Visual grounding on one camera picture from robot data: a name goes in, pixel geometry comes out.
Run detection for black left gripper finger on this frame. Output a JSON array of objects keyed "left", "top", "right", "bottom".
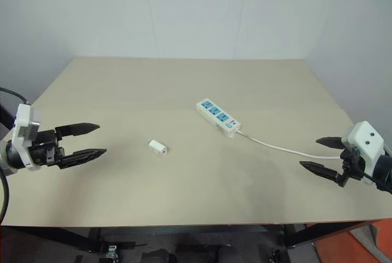
[
  {"left": 57, "top": 148, "right": 108, "bottom": 170},
  {"left": 55, "top": 122, "right": 101, "bottom": 140}
]

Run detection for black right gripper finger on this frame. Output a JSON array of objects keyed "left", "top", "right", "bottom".
[
  {"left": 315, "top": 135, "right": 346, "bottom": 151},
  {"left": 299, "top": 161, "right": 340, "bottom": 182}
]

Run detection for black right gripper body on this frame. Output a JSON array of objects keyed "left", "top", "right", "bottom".
[{"left": 336, "top": 145, "right": 366, "bottom": 188}]

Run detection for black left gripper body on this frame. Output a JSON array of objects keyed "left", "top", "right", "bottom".
[{"left": 28, "top": 128, "right": 66, "bottom": 169}]

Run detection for white plug adapter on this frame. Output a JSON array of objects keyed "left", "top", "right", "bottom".
[{"left": 148, "top": 140, "right": 168, "bottom": 158}]

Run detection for white power strip blue sockets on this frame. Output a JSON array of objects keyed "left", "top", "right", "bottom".
[{"left": 195, "top": 97, "right": 242, "bottom": 139}]

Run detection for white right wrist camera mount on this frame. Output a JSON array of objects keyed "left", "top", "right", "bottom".
[{"left": 342, "top": 120, "right": 385, "bottom": 185}]

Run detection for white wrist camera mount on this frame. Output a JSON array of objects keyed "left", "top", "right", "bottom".
[
  {"left": 11, "top": 102, "right": 41, "bottom": 171},
  {"left": 342, "top": 120, "right": 385, "bottom": 185}
]

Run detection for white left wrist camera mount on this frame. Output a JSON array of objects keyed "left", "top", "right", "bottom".
[{"left": 11, "top": 102, "right": 41, "bottom": 171}]

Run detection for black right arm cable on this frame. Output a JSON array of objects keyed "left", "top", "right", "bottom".
[{"left": 361, "top": 173, "right": 392, "bottom": 196}]

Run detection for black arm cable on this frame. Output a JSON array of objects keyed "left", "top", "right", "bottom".
[
  {"left": 361, "top": 173, "right": 392, "bottom": 196},
  {"left": 0, "top": 86, "right": 32, "bottom": 226}
]

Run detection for white power strip cord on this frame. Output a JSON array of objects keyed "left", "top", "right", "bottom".
[{"left": 235, "top": 129, "right": 344, "bottom": 160}]

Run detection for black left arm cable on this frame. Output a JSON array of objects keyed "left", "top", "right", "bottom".
[{"left": 0, "top": 86, "right": 32, "bottom": 226}]

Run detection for small silver metal bracket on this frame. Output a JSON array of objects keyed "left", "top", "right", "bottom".
[{"left": 105, "top": 243, "right": 119, "bottom": 261}]

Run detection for black metal table frame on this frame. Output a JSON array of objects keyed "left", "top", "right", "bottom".
[{"left": 0, "top": 219, "right": 382, "bottom": 254}]

